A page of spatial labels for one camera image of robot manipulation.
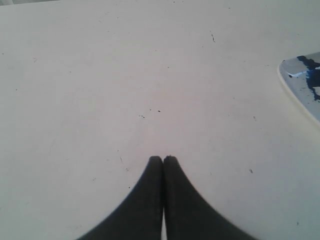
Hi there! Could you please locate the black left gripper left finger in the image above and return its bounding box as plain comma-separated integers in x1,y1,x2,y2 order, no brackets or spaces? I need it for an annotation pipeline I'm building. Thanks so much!
80,156,163,240

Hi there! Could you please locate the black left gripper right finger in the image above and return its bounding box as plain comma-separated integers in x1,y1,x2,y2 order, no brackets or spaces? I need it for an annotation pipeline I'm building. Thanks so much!
163,156,254,240

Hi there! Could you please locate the white square paint dish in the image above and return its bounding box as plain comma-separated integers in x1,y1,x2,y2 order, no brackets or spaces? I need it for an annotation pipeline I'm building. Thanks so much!
277,52,320,129

